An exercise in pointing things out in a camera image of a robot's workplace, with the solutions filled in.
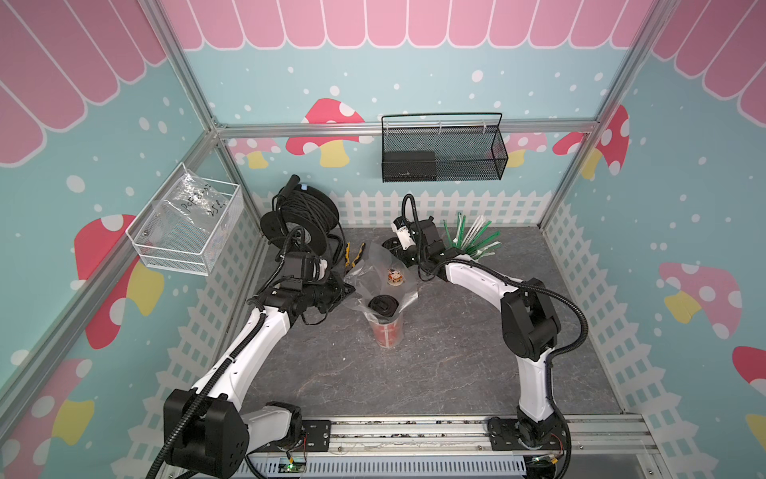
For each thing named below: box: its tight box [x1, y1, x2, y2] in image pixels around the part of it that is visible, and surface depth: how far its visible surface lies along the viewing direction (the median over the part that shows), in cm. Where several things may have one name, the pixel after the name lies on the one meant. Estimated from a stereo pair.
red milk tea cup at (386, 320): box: [365, 294, 404, 349], surface depth 79 cm
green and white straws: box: [442, 211, 502, 260], surface depth 99 cm
